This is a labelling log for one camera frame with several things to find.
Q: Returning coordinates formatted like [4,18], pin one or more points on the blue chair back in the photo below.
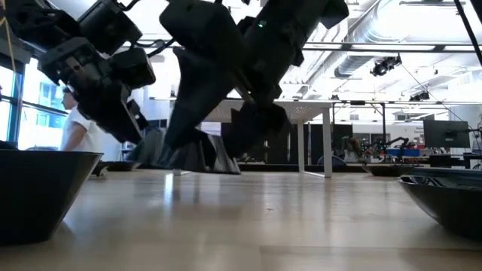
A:
[333,161]

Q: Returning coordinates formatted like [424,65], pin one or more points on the black ceiling spotlight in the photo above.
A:
[384,66]
[420,96]

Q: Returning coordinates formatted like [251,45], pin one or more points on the blue table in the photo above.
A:
[404,153]

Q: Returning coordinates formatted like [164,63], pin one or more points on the silver ventilation duct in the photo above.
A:
[380,22]

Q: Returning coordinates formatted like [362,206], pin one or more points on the black wavy square mini plate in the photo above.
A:
[37,195]

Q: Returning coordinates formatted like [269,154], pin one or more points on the long ceiling light bar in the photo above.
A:
[376,47]

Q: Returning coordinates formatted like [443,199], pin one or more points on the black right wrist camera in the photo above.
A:
[203,24]

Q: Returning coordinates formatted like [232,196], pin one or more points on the person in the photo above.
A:
[352,148]
[81,131]

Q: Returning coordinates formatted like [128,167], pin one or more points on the dark cabinet panels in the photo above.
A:
[314,145]

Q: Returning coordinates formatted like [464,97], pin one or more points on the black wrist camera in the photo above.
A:
[203,24]
[132,67]

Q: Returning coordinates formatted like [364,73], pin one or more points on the black box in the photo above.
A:
[446,160]

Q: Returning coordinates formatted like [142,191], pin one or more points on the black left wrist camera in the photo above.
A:
[132,67]

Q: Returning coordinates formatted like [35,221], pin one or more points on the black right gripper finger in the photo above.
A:
[256,128]
[199,94]

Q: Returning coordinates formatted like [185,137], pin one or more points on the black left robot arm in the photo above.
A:
[105,22]

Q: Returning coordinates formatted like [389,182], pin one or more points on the black background robot arm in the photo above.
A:
[399,142]

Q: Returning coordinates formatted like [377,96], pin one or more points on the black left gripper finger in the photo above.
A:
[109,113]
[138,116]

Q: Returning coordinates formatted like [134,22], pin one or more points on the white perforated metal shelf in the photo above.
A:
[327,150]

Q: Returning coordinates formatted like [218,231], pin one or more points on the black computer monitor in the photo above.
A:
[446,133]

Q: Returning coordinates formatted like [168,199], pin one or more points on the black leaf-shaped mini plate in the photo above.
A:
[226,162]
[448,203]
[120,165]
[388,171]

